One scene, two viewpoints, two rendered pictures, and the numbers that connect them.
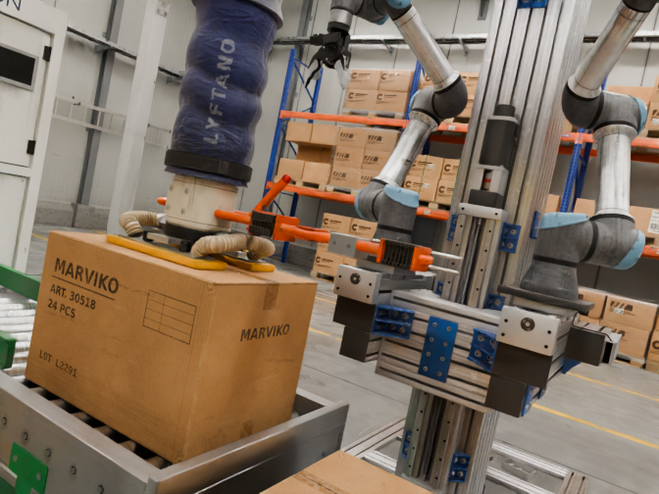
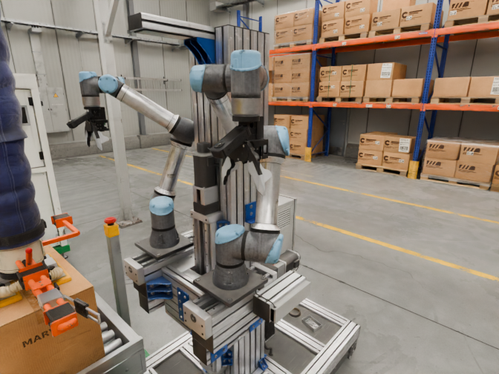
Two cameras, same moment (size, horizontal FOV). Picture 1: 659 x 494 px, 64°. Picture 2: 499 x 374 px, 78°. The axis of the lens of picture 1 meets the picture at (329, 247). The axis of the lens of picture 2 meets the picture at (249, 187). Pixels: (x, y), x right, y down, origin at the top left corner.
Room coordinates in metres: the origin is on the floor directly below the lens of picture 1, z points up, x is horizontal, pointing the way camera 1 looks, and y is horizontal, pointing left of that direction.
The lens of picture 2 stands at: (0.39, -0.91, 1.77)
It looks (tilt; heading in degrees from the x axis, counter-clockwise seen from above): 17 degrees down; 11
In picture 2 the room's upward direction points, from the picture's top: straight up
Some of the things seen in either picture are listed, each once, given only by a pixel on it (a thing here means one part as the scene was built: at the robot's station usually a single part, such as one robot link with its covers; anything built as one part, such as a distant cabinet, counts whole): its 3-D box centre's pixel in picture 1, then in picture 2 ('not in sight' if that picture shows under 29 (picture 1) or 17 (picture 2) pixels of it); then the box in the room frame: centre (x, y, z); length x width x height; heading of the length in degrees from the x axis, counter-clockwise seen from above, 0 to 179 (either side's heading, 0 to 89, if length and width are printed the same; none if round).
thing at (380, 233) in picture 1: (391, 242); (164, 233); (1.71, -0.20, 1.09); 0.15 x 0.15 x 0.10
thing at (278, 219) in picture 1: (274, 225); (34, 275); (1.26, 0.14, 1.08); 0.10 x 0.08 x 0.06; 148
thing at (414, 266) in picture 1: (404, 255); (60, 318); (1.07, -0.15, 1.08); 0.08 x 0.07 x 0.05; 58
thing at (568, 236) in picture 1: (563, 235); (232, 243); (1.45, -0.63, 1.20); 0.13 x 0.12 x 0.14; 88
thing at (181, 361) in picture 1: (172, 329); (31, 315); (1.39, 0.37, 0.75); 0.60 x 0.40 x 0.40; 60
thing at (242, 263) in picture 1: (219, 250); (47, 266); (1.48, 0.30, 0.97); 0.34 x 0.10 x 0.05; 58
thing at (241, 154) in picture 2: not in sight; (247, 139); (1.18, -0.75, 1.66); 0.09 x 0.08 x 0.12; 149
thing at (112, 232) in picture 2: not in sight; (120, 293); (1.93, 0.28, 0.50); 0.07 x 0.07 x 1.00; 59
